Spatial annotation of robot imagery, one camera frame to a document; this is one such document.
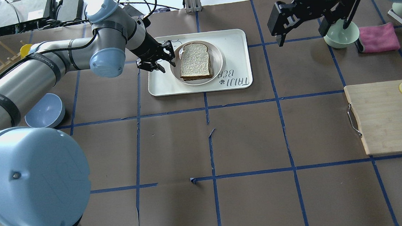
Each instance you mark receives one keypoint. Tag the wooden cutting board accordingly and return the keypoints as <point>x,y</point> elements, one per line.
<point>377,108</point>

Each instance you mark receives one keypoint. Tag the cream bear tray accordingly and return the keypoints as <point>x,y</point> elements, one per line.
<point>236,72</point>

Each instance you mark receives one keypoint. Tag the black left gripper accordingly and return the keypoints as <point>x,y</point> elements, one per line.
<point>146,44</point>

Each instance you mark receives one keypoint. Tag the bread slice on plate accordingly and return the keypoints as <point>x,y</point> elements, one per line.
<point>196,67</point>

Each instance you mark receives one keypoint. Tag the black power adapter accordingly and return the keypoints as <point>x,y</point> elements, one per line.
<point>69,10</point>

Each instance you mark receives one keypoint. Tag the yellow mug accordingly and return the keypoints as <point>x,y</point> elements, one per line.
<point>25,50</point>

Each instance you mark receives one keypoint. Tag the blue bowl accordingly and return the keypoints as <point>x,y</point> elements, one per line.
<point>47,113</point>

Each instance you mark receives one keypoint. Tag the pink cloth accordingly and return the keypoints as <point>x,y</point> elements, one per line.
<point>377,39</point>

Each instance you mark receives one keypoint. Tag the round cream plate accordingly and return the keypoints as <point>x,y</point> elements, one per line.
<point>217,61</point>

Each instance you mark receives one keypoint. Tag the mint green bowl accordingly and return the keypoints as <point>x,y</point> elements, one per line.
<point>339,38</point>

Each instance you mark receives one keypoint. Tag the bread slice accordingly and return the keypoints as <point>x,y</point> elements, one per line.
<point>196,67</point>
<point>196,49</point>

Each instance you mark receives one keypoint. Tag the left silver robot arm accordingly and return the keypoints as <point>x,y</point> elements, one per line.
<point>44,173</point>

